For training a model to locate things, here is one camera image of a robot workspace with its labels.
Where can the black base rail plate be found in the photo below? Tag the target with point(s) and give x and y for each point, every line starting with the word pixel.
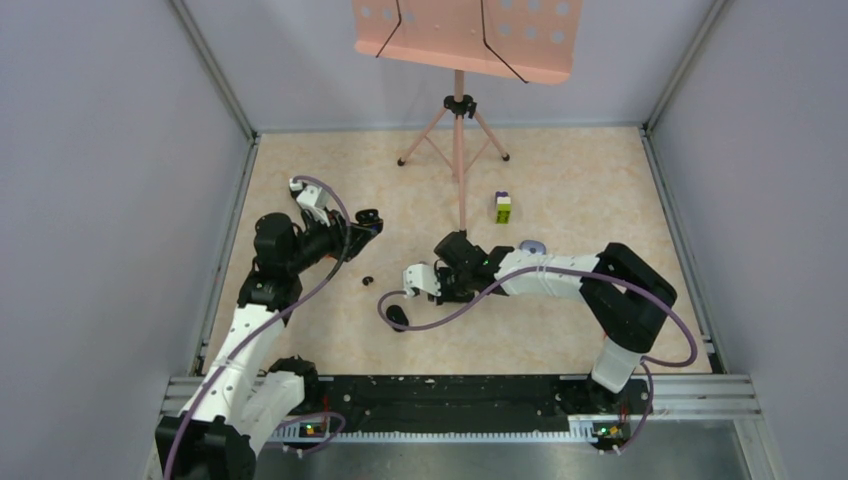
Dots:
pixel 457 404

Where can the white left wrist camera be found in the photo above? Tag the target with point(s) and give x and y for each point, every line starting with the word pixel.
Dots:
pixel 310 198

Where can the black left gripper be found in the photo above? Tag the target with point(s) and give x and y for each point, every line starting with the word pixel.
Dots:
pixel 335 229

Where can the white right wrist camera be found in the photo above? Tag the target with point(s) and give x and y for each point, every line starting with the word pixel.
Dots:
pixel 420 277

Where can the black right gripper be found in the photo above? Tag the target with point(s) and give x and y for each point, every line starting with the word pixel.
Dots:
pixel 445 296

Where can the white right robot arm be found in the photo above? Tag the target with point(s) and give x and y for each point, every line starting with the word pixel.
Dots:
pixel 626 296

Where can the grey blue oval case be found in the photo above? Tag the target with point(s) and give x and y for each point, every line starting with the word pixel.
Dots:
pixel 532 247

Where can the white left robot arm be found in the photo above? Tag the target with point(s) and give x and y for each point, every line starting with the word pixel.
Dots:
pixel 222 428

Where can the purple white green toy block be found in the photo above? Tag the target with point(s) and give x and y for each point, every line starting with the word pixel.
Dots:
pixel 503 207

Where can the pink music stand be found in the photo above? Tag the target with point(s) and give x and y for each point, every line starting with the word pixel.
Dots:
pixel 531 41

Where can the black earbud charging case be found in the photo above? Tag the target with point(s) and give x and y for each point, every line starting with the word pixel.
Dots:
pixel 368 218

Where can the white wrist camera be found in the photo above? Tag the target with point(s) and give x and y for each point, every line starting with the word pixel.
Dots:
pixel 420 277
pixel 310 198

